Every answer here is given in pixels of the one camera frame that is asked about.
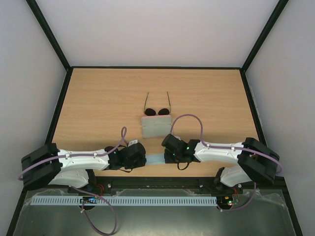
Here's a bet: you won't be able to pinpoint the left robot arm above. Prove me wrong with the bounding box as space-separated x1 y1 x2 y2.
18 142 147 191

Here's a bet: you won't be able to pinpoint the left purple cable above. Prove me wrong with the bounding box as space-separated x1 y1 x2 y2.
17 126 127 236

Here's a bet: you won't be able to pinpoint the light blue cleaning cloth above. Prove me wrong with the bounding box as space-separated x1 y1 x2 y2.
146 153 165 166

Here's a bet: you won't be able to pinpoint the purple cable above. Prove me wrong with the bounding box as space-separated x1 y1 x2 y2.
17 126 127 236
170 114 284 212

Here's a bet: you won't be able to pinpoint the controller circuit board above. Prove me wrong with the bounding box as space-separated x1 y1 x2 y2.
217 194 240 209
78 195 102 205

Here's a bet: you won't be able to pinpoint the black aluminium frame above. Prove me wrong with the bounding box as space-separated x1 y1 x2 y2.
7 0 302 236

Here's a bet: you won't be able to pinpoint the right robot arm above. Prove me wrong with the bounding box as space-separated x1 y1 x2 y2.
161 134 280 194

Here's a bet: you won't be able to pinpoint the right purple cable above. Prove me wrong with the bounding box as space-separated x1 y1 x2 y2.
170 114 284 212

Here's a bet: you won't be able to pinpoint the pink glasses case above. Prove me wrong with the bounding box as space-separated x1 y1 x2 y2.
141 115 172 138

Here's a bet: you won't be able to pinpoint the right controller circuit board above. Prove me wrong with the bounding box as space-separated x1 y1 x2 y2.
217 194 240 209

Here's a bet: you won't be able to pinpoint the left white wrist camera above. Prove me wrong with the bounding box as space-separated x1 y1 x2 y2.
128 140 139 146

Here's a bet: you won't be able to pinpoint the light blue slotted cable duct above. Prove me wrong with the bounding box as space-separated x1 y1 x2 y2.
30 196 217 207

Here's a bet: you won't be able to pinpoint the black round sunglasses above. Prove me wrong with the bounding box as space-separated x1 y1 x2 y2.
143 91 171 117

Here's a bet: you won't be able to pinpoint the left controller circuit board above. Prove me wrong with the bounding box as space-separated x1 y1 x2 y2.
78 195 102 205

